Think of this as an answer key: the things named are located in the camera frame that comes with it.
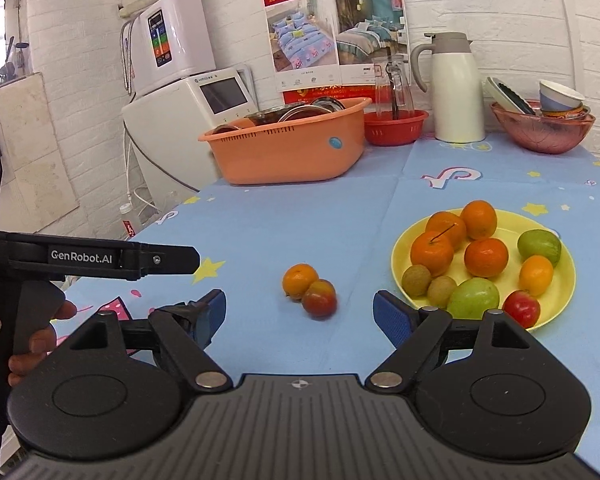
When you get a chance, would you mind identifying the stack of ceramic bowls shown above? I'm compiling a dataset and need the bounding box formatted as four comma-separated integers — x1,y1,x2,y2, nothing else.
539,80,592,120

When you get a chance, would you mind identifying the white stone board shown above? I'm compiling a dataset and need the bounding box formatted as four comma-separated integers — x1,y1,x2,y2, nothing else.
0,72,78,233

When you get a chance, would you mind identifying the orange with stem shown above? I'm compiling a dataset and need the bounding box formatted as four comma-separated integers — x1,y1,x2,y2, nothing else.
410,223,457,278

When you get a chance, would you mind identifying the white oval dish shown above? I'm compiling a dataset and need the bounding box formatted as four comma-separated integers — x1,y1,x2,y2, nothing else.
485,76,536,116

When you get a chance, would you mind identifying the blue printed tablecloth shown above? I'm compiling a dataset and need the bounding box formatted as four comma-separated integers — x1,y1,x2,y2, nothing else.
50,132,600,466

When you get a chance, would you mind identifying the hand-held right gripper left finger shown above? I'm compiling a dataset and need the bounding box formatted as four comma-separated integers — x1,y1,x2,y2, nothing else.
70,289,233,393

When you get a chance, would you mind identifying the orange plastic basket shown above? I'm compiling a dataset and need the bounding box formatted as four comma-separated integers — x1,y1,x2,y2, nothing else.
198,97,373,186

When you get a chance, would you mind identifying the white thermos jug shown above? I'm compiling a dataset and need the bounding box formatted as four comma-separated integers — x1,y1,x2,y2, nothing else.
410,32,486,143

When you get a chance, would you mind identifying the pink glass bowl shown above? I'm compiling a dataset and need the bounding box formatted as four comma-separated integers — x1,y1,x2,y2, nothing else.
490,101,597,155

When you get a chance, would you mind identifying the reddish orange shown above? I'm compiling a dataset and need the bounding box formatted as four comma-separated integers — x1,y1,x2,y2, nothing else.
463,237,509,279

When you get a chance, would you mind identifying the white wall conduit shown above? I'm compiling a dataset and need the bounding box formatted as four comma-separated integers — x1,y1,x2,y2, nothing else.
550,0,581,91

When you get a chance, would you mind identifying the white bottle with red label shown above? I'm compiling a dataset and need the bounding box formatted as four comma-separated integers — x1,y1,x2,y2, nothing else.
120,204,138,240

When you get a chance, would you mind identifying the white hose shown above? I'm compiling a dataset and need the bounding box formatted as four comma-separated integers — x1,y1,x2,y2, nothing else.
125,130,181,216

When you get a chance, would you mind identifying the red plastic basket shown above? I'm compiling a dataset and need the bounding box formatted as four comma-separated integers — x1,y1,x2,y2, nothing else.
364,109,429,147

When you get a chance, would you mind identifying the steel plate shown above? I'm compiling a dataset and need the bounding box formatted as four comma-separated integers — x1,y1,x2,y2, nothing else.
245,102,313,128
310,97,348,113

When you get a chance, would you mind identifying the small orange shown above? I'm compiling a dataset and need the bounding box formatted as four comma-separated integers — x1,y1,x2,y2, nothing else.
282,263,321,302

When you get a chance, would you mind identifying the clear drinking glass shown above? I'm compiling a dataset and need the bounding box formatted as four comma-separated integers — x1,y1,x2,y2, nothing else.
372,57,396,121
390,55,411,111

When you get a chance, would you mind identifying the round green citrus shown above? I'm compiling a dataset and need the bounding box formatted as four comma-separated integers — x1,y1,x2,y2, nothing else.
517,229,563,267

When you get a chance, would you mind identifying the white wall water purifier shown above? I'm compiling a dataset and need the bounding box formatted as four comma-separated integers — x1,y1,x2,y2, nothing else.
132,0,216,96

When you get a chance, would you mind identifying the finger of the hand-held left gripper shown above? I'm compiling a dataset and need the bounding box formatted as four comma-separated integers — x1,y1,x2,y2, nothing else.
140,243,201,279

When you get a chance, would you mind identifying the yellow orange kumquat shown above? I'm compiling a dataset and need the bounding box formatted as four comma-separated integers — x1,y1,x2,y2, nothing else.
518,255,555,297

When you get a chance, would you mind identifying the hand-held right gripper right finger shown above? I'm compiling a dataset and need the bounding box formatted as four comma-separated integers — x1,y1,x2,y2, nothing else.
365,290,531,391

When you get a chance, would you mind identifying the wall calendar poster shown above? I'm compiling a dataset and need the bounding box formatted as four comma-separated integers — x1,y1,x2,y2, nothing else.
257,0,411,106

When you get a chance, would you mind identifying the yellow plastic plate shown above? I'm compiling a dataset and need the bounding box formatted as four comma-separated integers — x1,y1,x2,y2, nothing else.
391,208,577,332

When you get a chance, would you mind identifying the green apple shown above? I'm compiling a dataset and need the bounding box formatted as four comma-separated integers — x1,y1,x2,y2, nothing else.
446,277,501,321

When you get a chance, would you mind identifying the white countertop machine with screen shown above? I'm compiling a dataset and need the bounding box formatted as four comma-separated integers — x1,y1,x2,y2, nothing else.
122,65,261,211

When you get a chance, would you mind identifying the small red apple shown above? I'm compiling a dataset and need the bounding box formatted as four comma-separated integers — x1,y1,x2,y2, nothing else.
502,290,541,329

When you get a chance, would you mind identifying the person's left hand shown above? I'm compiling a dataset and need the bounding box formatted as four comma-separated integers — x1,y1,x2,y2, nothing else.
0,297,78,388

